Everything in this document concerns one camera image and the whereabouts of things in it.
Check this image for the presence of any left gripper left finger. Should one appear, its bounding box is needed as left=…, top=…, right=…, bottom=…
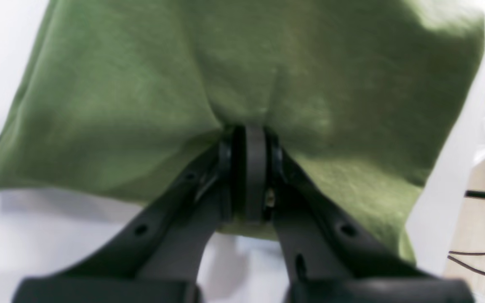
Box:
left=12, top=126, right=244, bottom=303

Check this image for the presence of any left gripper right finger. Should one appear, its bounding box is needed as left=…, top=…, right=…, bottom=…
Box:
left=245, top=126, right=474, bottom=303

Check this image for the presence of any olive green t-shirt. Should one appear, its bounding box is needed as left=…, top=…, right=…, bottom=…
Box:
left=0, top=0, right=485, bottom=262

